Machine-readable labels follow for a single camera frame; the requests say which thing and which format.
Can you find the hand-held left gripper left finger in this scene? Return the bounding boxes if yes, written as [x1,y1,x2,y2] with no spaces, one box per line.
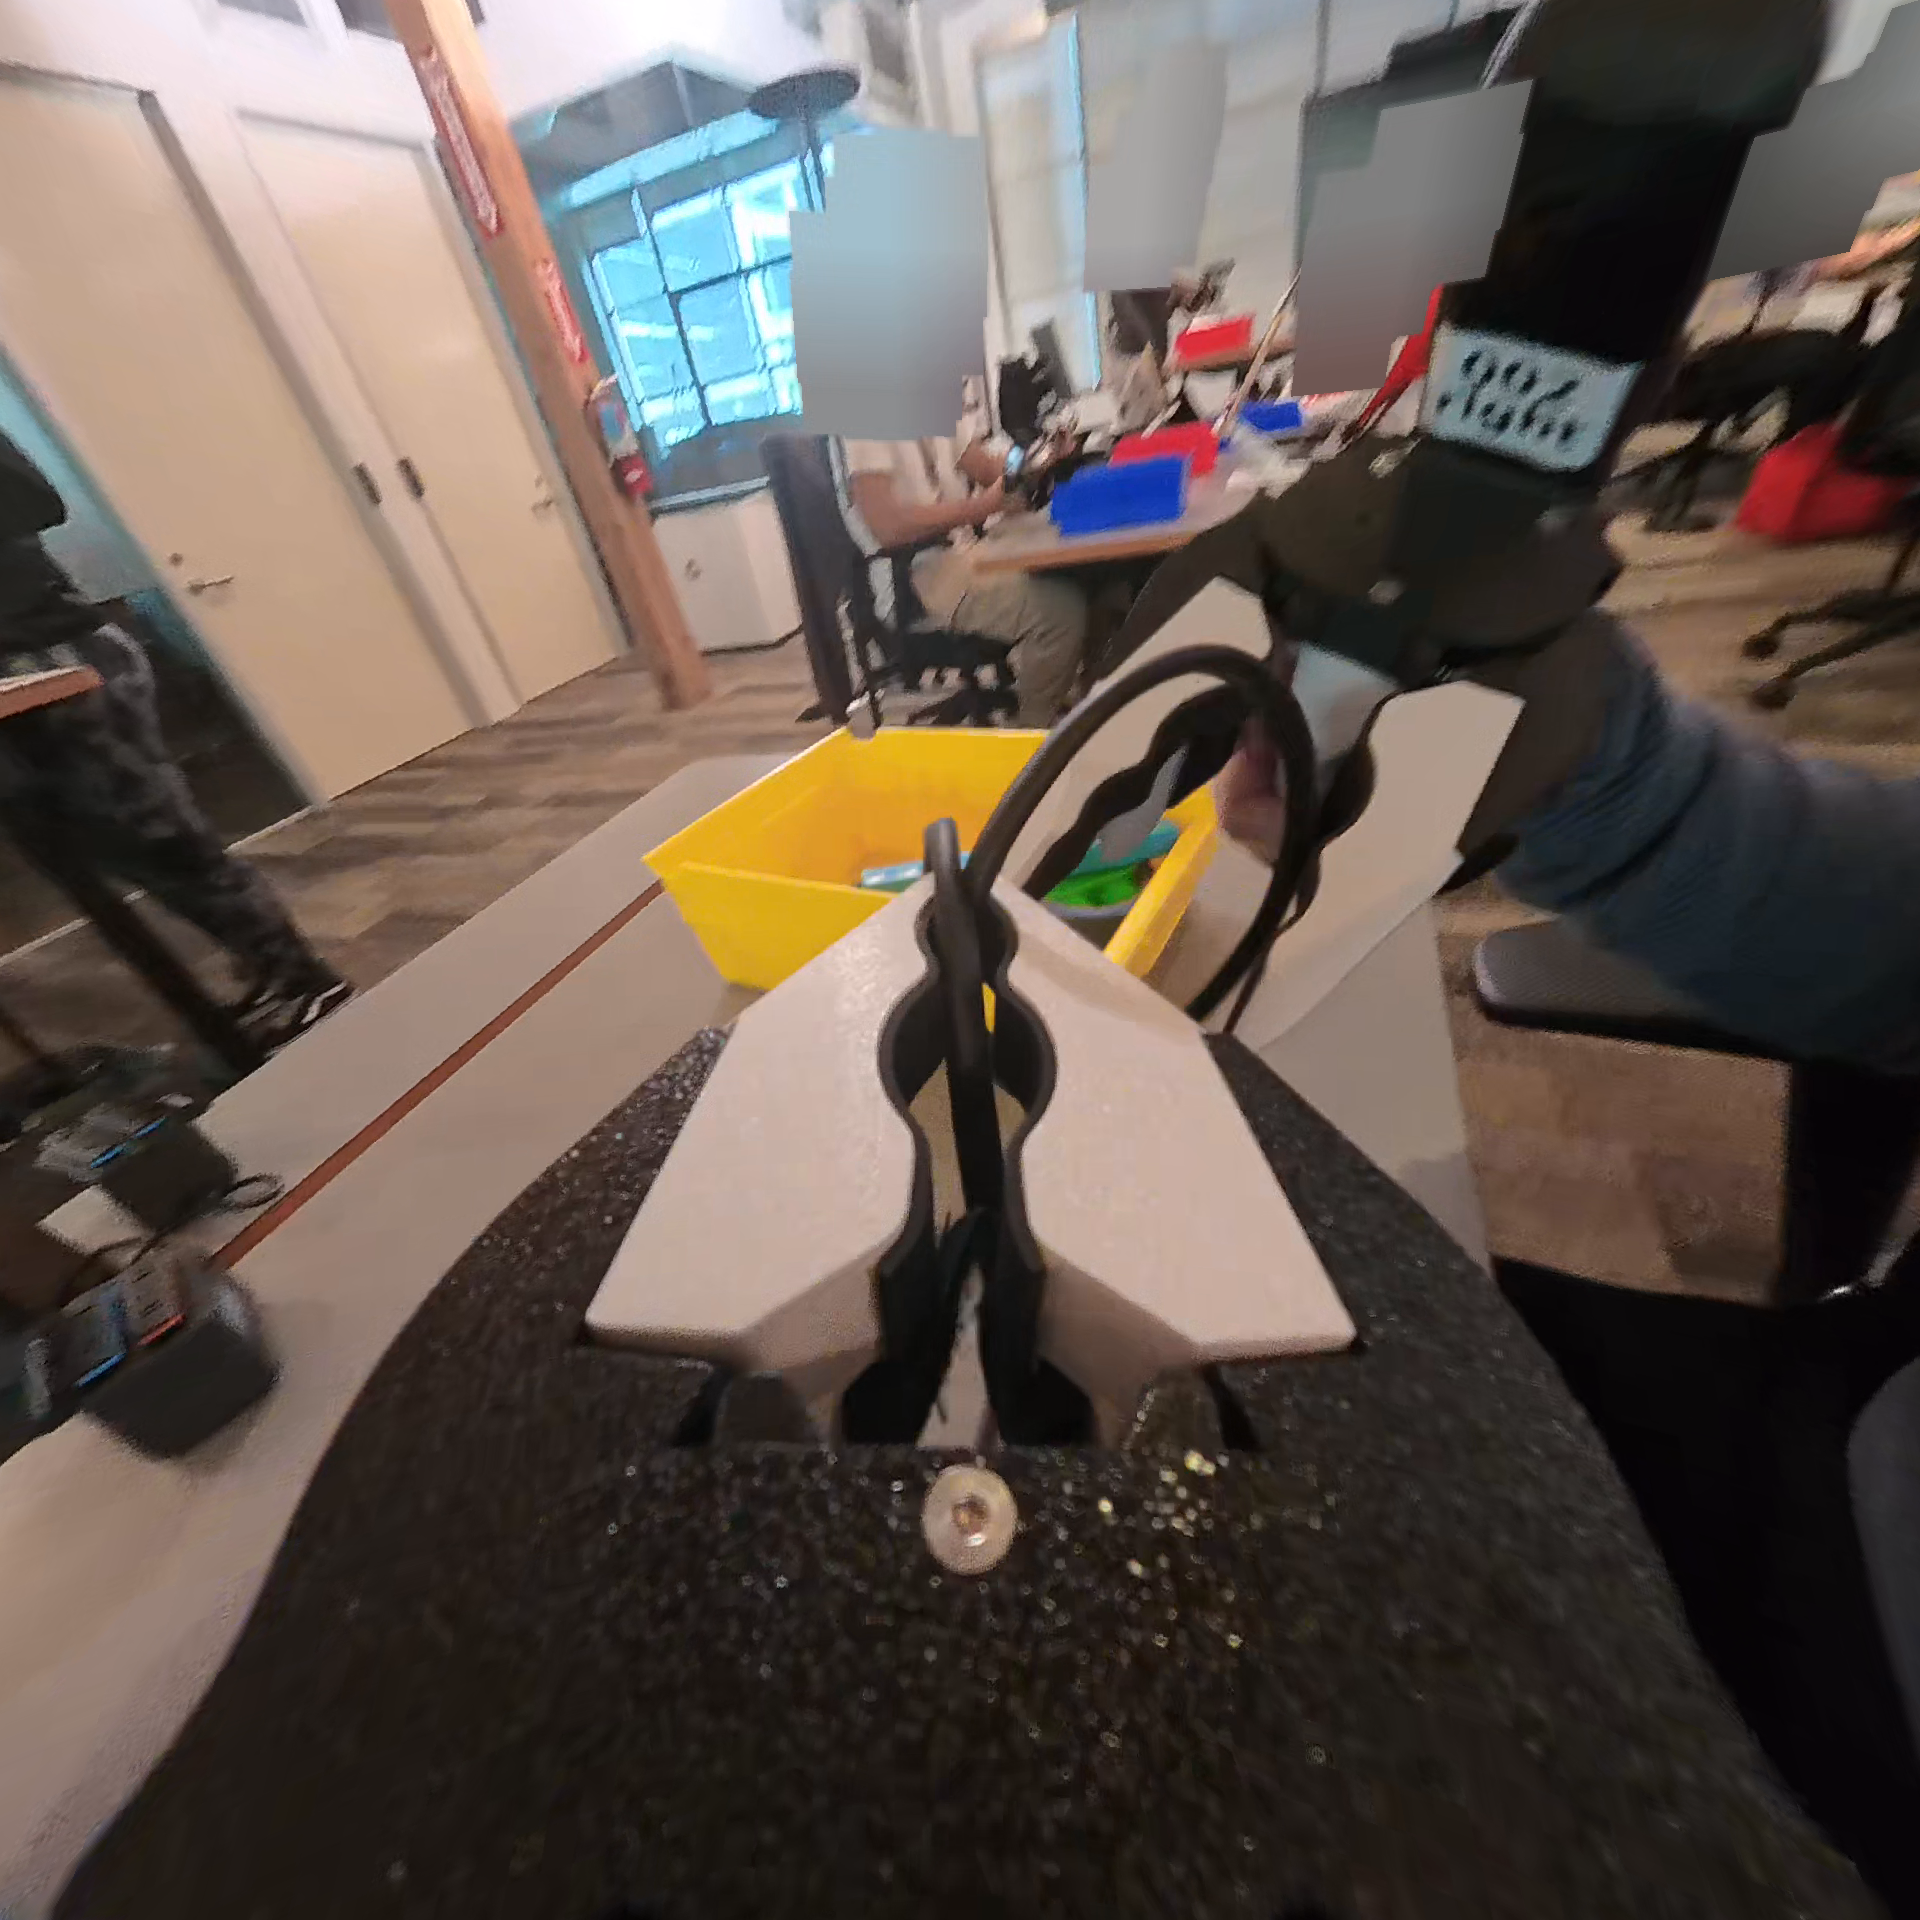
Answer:
[585,885,962,1401]

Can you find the black cable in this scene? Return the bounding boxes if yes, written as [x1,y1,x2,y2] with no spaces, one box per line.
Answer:
[918,645,1325,1308]

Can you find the black office chair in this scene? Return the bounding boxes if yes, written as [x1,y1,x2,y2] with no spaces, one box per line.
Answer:
[1628,285,1920,711]
[762,431,1021,731]
[1470,914,1920,1308]

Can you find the white double door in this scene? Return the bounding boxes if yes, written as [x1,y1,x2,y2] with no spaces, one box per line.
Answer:
[0,67,629,805]

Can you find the black floor lamp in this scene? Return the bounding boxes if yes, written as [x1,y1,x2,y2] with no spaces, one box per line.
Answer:
[748,67,867,213]

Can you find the white cabinet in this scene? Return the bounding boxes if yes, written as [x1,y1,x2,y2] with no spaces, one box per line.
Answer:
[652,487,806,655]

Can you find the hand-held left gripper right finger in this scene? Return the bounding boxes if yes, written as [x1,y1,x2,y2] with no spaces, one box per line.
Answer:
[984,887,1361,1413]

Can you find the red fire extinguisher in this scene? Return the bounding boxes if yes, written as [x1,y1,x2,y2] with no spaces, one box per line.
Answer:
[592,382,657,505]

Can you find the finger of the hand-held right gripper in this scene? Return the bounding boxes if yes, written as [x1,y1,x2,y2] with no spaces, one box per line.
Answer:
[992,575,1281,906]
[1197,682,1528,1055]

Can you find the small black charger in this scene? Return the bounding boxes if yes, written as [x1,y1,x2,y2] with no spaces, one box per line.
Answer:
[37,1107,250,1235]

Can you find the paned window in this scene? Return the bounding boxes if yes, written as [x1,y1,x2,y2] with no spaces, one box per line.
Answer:
[576,151,841,449]

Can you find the black battery charger case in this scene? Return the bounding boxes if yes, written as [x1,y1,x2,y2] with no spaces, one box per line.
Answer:
[0,1253,282,1460]

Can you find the person's right forearm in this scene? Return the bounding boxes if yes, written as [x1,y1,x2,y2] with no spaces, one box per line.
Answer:
[1476,612,1920,1075]

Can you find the background work table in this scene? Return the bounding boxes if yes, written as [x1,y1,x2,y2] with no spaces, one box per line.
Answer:
[972,450,1277,579]

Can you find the wooden post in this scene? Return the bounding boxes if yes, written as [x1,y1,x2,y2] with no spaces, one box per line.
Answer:
[384,0,715,711]

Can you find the large red bin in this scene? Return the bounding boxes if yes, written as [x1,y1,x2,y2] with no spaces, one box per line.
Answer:
[1732,420,1920,545]

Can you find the yellow plastic bin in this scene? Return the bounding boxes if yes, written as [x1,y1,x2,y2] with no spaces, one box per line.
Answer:
[645,727,1220,995]

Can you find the person's right hand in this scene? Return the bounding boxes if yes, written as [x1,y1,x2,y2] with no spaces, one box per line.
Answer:
[1217,722,1296,865]

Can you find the blue background bin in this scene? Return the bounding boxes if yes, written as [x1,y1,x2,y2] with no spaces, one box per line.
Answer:
[1050,454,1197,537]

